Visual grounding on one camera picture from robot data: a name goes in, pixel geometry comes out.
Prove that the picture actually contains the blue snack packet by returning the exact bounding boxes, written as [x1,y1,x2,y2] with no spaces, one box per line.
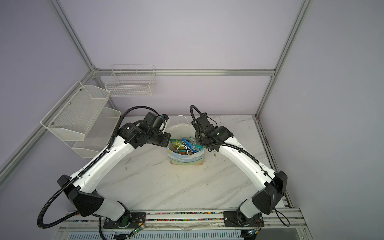
[182,139,199,153]

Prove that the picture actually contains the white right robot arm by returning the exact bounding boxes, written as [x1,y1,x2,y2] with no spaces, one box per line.
[195,124,288,227]

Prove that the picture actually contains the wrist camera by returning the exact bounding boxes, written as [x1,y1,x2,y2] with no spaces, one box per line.
[139,113,167,133]
[193,113,218,133]

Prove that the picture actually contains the white mesh shelf upper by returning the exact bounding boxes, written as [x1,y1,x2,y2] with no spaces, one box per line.
[40,81,110,142]

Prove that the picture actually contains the aluminium frame posts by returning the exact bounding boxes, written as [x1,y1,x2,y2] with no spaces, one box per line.
[1,1,313,189]

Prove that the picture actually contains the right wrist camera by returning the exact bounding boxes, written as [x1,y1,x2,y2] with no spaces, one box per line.
[193,113,218,133]

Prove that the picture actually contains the teal Fox's candy bag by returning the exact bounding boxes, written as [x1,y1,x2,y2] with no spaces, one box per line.
[190,141,204,153]

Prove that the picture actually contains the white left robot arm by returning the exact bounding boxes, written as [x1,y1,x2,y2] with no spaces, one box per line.
[58,121,171,226]

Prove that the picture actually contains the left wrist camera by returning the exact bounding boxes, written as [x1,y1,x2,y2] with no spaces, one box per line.
[139,113,167,133]

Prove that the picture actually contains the green candy bag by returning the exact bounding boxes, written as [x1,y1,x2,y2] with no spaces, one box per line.
[170,139,184,150]

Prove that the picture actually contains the white printed paper bag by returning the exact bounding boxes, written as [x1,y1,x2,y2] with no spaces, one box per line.
[167,115,205,166]

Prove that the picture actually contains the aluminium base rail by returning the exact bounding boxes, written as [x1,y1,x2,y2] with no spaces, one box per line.
[55,208,313,240]

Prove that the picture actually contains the black corrugated cable left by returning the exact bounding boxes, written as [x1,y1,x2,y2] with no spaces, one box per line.
[36,105,161,240]

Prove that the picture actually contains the white wire basket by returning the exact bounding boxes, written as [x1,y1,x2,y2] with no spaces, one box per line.
[105,65,157,97]

